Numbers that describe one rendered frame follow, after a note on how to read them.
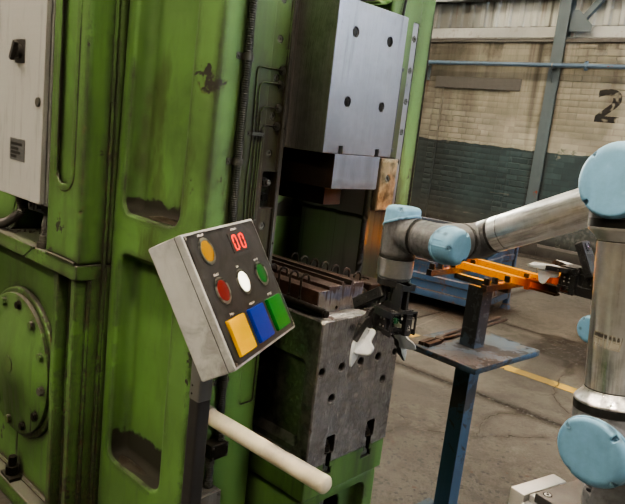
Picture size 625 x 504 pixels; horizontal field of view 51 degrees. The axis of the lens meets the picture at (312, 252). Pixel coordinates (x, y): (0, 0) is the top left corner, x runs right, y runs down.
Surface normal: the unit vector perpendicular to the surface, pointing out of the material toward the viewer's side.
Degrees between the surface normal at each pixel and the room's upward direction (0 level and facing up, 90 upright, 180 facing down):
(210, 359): 90
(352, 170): 90
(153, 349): 90
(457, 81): 90
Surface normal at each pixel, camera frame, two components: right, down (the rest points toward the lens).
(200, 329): -0.31, 0.15
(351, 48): 0.73, 0.21
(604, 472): -0.75, 0.17
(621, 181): -0.74, -0.10
